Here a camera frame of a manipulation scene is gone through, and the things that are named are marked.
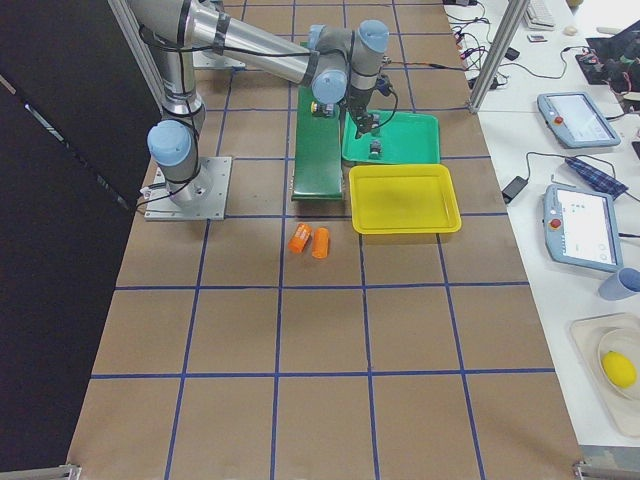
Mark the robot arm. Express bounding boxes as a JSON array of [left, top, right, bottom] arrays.
[[128, 1, 390, 220]]

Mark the green plastic tray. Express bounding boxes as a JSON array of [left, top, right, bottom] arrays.
[[342, 112, 440, 165]]

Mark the blue cup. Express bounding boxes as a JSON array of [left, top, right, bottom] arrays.
[[598, 267, 640, 301]]

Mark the teach pendant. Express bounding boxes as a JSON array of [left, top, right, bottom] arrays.
[[543, 184, 624, 272], [536, 92, 621, 149]]

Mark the yellow lemon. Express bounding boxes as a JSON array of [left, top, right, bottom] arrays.
[[601, 351, 637, 388]]

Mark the green conveyor belt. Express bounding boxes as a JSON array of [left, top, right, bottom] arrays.
[[290, 41, 348, 203]]

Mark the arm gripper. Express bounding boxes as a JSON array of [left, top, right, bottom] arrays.
[[346, 92, 372, 138]]

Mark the black power adapter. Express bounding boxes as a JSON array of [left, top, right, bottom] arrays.
[[501, 176, 528, 205]]

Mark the red black power cable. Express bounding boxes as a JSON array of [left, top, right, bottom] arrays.
[[384, 55, 471, 74]]

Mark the aluminium frame post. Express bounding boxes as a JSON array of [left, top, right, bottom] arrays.
[[468, 0, 529, 114]]

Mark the green push button switch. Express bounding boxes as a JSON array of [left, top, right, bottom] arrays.
[[369, 140, 382, 159]]

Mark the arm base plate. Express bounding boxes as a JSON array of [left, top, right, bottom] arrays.
[[140, 156, 232, 221]]

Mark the lower teach pendant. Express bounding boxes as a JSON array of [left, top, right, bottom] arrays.
[[543, 184, 624, 272]]

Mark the yellow plastic tray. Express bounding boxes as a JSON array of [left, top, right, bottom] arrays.
[[349, 164, 462, 235]]

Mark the plain orange cylinder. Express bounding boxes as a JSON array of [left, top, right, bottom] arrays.
[[311, 227, 330, 259]]

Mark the upper teach pendant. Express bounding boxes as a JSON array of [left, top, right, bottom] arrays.
[[536, 92, 621, 149]]

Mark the white plate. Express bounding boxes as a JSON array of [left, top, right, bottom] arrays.
[[597, 328, 639, 400]]

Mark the orange cylinder with numbers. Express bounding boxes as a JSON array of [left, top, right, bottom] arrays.
[[287, 223, 313, 254]]

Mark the blue plaid cloth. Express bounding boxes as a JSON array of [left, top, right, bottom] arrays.
[[565, 157, 628, 199]]

